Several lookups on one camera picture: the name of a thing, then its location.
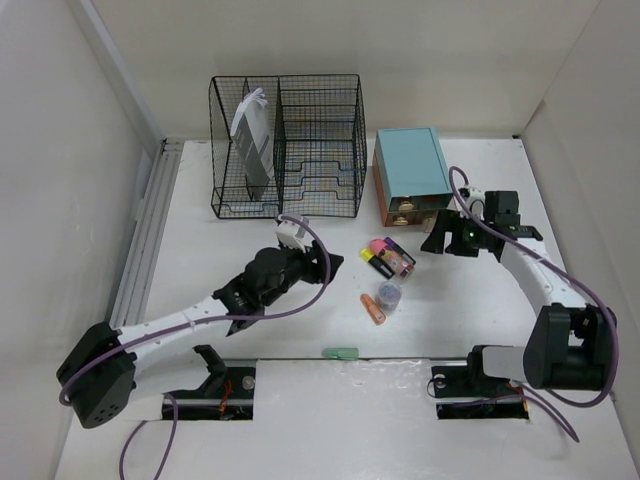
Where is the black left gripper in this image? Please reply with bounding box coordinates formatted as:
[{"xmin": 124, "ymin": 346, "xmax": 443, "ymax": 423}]
[{"xmin": 260, "ymin": 238, "xmax": 340, "ymax": 307}]

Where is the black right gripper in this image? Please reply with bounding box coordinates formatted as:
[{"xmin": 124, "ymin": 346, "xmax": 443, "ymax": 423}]
[{"xmin": 419, "ymin": 208, "xmax": 492, "ymax": 257}]

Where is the blue and orange drawer box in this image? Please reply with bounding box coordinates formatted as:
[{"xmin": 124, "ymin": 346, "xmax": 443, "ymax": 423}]
[{"xmin": 372, "ymin": 127, "xmax": 452, "ymax": 228}]

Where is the clear jar of coloured pins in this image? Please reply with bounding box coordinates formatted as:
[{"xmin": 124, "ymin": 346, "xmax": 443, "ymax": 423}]
[{"xmin": 376, "ymin": 281, "xmax": 402, "ymax": 312}]

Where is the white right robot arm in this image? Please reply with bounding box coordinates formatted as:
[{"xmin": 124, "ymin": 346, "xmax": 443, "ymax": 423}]
[{"xmin": 421, "ymin": 185, "xmax": 618, "ymax": 398}]

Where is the yellow highlighter marker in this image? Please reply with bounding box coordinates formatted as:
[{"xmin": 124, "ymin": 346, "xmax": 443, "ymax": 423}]
[{"xmin": 360, "ymin": 248, "xmax": 394, "ymax": 280}]

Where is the purple highlighter marker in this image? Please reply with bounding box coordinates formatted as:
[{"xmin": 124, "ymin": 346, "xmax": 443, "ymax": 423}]
[{"xmin": 384, "ymin": 237, "xmax": 416, "ymax": 265}]

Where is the pink highlighter marker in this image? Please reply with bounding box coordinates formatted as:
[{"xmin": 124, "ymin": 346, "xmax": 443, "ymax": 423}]
[{"xmin": 369, "ymin": 239, "xmax": 396, "ymax": 263}]

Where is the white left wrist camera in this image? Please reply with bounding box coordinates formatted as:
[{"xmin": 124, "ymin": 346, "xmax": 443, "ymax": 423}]
[{"xmin": 275, "ymin": 215, "xmax": 309, "ymax": 252}]

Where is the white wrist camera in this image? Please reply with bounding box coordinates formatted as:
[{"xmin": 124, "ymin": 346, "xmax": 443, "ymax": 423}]
[
  {"xmin": 275, "ymin": 215, "xmax": 309, "ymax": 252},
  {"xmin": 458, "ymin": 185, "xmax": 485, "ymax": 219}
]

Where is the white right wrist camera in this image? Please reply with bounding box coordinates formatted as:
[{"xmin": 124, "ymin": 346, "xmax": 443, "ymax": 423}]
[{"xmin": 458, "ymin": 185, "xmax": 485, "ymax": 219}]

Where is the black wire mesh organizer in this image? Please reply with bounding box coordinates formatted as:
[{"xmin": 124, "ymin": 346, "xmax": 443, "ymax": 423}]
[{"xmin": 209, "ymin": 74, "xmax": 367, "ymax": 219}]

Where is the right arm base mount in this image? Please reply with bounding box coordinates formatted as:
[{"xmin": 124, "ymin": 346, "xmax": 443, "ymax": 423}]
[{"xmin": 429, "ymin": 364, "xmax": 529, "ymax": 420}]

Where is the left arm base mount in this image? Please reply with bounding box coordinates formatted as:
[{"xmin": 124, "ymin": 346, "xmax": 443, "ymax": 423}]
[{"xmin": 170, "ymin": 345, "xmax": 257, "ymax": 421}]

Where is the aluminium rail frame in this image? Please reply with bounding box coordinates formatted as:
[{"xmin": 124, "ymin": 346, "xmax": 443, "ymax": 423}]
[{"xmin": 106, "ymin": 139, "xmax": 184, "ymax": 330}]

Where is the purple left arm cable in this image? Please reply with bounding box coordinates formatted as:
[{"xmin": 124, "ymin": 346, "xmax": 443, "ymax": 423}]
[{"xmin": 58, "ymin": 213, "xmax": 335, "ymax": 480}]

